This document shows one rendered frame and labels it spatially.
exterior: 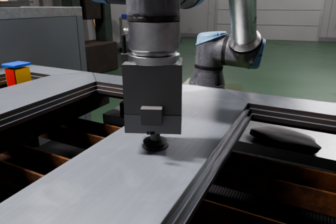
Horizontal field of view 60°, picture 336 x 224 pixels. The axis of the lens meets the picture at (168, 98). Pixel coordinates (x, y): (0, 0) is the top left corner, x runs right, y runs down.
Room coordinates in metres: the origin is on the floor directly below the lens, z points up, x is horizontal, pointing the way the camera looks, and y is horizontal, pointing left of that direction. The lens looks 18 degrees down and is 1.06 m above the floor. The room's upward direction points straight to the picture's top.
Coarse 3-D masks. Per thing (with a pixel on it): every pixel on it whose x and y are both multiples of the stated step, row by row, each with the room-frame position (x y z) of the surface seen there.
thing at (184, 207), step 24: (72, 96) 0.74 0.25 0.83; (120, 96) 0.78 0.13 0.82; (0, 120) 0.56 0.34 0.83; (24, 120) 0.60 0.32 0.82; (240, 120) 0.55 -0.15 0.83; (288, 120) 0.58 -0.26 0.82; (312, 120) 0.57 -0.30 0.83; (216, 168) 0.39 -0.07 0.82; (192, 192) 0.31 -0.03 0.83; (168, 216) 0.26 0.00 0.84; (192, 216) 0.29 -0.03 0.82
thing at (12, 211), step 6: (0, 204) 0.28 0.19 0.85; (6, 204) 0.28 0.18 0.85; (0, 210) 0.27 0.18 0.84; (6, 210) 0.27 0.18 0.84; (12, 210) 0.27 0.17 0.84; (18, 210) 0.27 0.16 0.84; (24, 210) 0.27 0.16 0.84; (0, 216) 0.26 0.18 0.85; (6, 216) 0.26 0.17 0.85; (12, 216) 0.26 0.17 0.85; (18, 216) 0.26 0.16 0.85; (24, 216) 0.26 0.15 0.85; (30, 216) 0.26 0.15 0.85; (36, 216) 0.26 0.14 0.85; (0, 222) 0.25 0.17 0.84; (6, 222) 0.25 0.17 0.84; (12, 222) 0.25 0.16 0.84; (18, 222) 0.25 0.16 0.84; (24, 222) 0.25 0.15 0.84; (30, 222) 0.25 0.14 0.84; (36, 222) 0.25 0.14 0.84; (42, 222) 0.25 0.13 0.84; (48, 222) 0.25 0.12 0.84
